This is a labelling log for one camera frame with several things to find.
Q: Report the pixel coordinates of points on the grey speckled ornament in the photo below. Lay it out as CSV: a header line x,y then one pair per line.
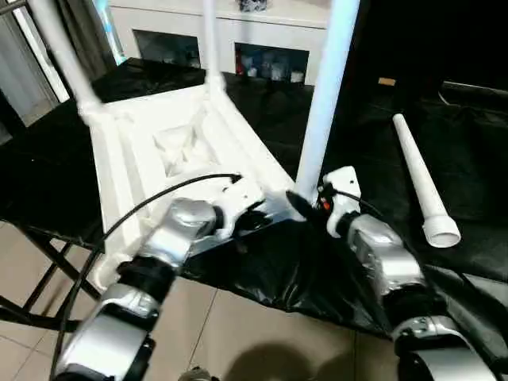
x,y
254,4

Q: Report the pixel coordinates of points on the long black bar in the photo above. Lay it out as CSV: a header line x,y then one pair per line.
x,y
476,88

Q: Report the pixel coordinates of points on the white plastic table top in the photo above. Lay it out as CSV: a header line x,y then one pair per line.
x,y
166,131

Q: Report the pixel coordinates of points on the white cabinet with glass doors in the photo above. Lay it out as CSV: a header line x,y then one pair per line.
x,y
166,24

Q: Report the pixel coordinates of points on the black mat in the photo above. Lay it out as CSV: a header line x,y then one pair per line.
x,y
297,270

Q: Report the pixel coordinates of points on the white plastic table leg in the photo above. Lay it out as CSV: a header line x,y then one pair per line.
x,y
325,87
67,59
213,39
422,174

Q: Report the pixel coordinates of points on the dark brown rounded object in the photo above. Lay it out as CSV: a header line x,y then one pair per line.
x,y
194,375

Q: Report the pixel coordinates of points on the white cup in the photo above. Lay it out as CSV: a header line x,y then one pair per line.
x,y
278,73
252,71
295,75

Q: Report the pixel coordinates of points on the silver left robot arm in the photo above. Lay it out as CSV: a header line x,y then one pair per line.
x,y
170,238

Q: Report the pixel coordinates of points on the black and white stand pole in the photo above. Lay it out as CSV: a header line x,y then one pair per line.
x,y
39,55

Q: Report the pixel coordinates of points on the grey curtain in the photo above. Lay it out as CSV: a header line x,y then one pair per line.
x,y
87,35

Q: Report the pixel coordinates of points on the black folding table frame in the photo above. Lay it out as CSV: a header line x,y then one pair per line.
x,y
43,285

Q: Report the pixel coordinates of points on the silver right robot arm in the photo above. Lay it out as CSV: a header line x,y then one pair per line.
x,y
389,254

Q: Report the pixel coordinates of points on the small tan tag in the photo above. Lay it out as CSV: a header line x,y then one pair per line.
x,y
386,81

